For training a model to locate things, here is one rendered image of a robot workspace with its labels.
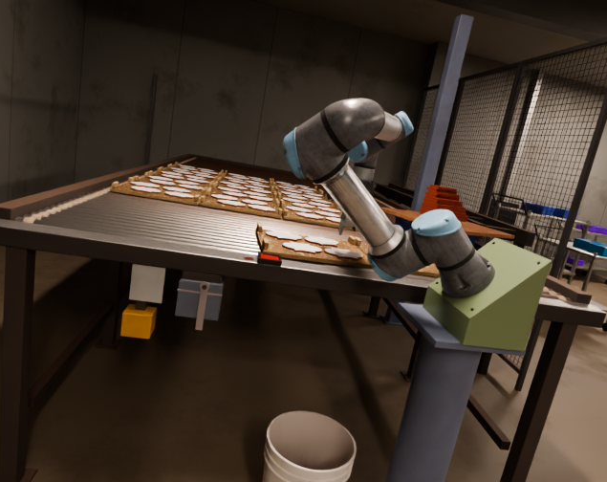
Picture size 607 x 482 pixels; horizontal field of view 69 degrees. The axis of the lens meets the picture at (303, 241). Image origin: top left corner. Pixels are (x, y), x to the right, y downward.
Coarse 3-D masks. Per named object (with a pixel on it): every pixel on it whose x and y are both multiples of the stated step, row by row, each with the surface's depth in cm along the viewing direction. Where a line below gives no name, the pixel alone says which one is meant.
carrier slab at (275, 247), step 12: (276, 240) 164; (288, 240) 168; (300, 240) 172; (336, 240) 185; (276, 252) 147; (288, 252) 149; (300, 252) 152; (324, 252) 159; (360, 252) 169; (336, 264) 152; (348, 264) 152; (360, 264) 153
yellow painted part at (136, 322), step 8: (136, 304) 139; (144, 304) 139; (128, 312) 137; (136, 312) 138; (144, 312) 139; (152, 312) 140; (128, 320) 137; (136, 320) 137; (144, 320) 137; (152, 320) 139; (128, 328) 137; (136, 328) 137; (144, 328) 138; (152, 328) 141; (128, 336) 138; (136, 336) 138; (144, 336) 138
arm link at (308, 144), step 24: (312, 120) 104; (288, 144) 106; (312, 144) 103; (336, 144) 102; (312, 168) 107; (336, 168) 107; (336, 192) 112; (360, 192) 113; (360, 216) 115; (384, 216) 119; (384, 240) 120; (408, 240) 121; (384, 264) 124; (408, 264) 122
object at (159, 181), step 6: (144, 174) 270; (138, 180) 249; (144, 180) 255; (150, 180) 252; (156, 180) 256; (162, 180) 265; (168, 180) 267; (174, 180) 278; (168, 186) 246; (174, 186) 250; (180, 186) 252; (186, 186) 252; (192, 186) 256; (198, 186) 261; (204, 186) 273; (210, 186) 276
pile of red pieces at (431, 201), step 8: (432, 192) 241; (440, 192) 238; (448, 192) 243; (424, 200) 245; (432, 200) 240; (440, 200) 238; (448, 200) 241; (456, 200) 246; (424, 208) 244; (432, 208) 239; (440, 208) 238; (448, 208) 241; (456, 208) 244; (464, 208) 247; (456, 216) 244; (464, 216) 247
